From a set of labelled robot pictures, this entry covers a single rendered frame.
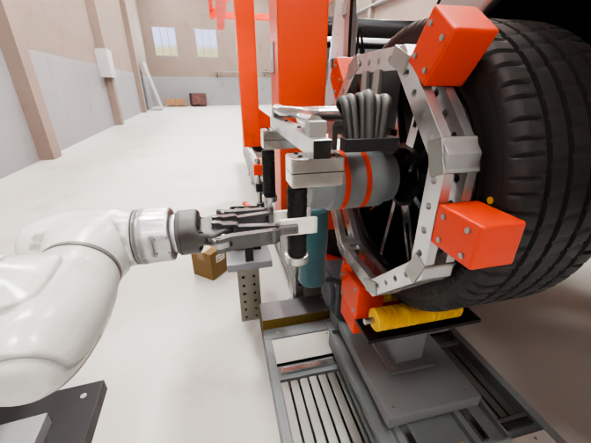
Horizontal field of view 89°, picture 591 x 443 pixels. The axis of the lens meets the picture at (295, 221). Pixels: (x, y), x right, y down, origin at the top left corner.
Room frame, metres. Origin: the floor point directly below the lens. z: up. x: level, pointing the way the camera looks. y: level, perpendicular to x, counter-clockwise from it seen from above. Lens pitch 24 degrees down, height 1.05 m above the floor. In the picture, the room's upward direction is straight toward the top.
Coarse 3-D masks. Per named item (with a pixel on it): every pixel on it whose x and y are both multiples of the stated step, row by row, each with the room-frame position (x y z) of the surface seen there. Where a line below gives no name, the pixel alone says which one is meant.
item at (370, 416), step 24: (336, 336) 0.90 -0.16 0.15; (336, 360) 0.82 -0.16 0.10; (360, 384) 0.68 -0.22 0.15; (360, 408) 0.62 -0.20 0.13; (480, 408) 0.60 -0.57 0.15; (384, 432) 0.53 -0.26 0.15; (408, 432) 0.51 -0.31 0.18; (432, 432) 0.53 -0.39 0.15; (456, 432) 0.53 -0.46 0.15; (480, 432) 0.51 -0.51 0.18; (504, 432) 0.52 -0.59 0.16
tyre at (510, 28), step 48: (528, 48) 0.54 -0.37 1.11; (576, 48) 0.57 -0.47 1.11; (480, 96) 0.51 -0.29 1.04; (528, 96) 0.47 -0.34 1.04; (576, 96) 0.49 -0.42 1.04; (480, 144) 0.49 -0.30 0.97; (528, 144) 0.43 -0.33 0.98; (576, 144) 0.45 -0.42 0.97; (480, 192) 0.47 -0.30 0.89; (528, 192) 0.41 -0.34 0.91; (576, 192) 0.43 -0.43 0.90; (528, 240) 0.41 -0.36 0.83; (576, 240) 0.44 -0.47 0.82; (432, 288) 0.52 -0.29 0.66; (480, 288) 0.43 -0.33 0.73; (528, 288) 0.47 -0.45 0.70
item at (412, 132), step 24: (408, 120) 0.96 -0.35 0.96; (408, 144) 0.72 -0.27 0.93; (408, 168) 0.77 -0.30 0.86; (408, 192) 0.75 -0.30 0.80; (360, 216) 0.88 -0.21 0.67; (384, 216) 0.89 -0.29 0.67; (408, 216) 0.67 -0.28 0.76; (384, 240) 0.76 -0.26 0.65; (408, 240) 0.66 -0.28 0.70; (384, 264) 0.71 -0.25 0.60
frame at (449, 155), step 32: (352, 64) 0.81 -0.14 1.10; (384, 64) 0.66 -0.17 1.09; (416, 96) 0.54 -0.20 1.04; (448, 96) 0.53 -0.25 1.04; (448, 128) 0.48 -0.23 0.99; (448, 160) 0.44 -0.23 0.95; (448, 192) 0.44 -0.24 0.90; (352, 224) 0.85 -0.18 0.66; (352, 256) 0.72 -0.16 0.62; (416, 256) 0.46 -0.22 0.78; (448, 256) 0.45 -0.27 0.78; (384, 288) 0.55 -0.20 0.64
